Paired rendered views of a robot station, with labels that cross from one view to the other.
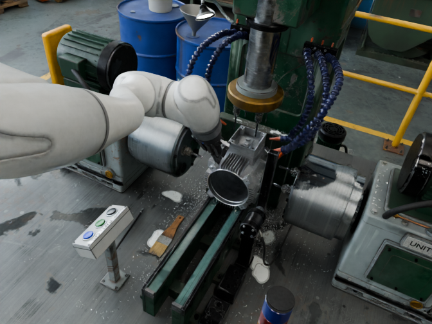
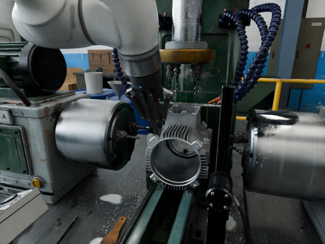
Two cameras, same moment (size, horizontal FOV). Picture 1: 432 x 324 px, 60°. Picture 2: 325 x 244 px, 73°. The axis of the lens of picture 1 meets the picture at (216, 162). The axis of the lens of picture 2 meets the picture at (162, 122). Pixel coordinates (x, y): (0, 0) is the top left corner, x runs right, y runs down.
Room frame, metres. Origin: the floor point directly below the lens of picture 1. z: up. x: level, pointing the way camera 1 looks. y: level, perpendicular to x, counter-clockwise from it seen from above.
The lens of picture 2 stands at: (0.36, 0.05, 1.32)
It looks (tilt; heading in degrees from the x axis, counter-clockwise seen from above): 17 degrees down; 354
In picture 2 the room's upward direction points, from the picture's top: straight up
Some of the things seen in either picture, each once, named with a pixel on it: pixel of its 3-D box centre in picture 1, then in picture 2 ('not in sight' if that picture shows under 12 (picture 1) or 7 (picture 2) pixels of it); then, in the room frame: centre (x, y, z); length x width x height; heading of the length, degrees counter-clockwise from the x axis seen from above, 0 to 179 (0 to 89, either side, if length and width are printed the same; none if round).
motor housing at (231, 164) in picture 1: (238, 171); (180, 149); (1.03, -0.09, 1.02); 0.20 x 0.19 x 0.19; 158
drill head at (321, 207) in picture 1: (330, 199); (291, 154); (0.90, -0.39, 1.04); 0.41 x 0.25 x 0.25; 68
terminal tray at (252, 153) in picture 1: (246, 145); (183, 119); (1.06, -0.10, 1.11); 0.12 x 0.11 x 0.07; 158
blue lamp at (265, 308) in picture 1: (278, 305); not in sight; (0.42, -0.16, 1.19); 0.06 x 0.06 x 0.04
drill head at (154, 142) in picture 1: (156, 134); (89, 131); (1.16, 0.24, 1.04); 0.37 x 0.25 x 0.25; 68
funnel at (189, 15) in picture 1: (197, 26); (120, 93); (2.63, 0.23, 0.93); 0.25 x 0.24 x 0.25; 159
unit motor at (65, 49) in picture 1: (89, 90); (17, 99); (1.24, 0.51, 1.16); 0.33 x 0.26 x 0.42; 68
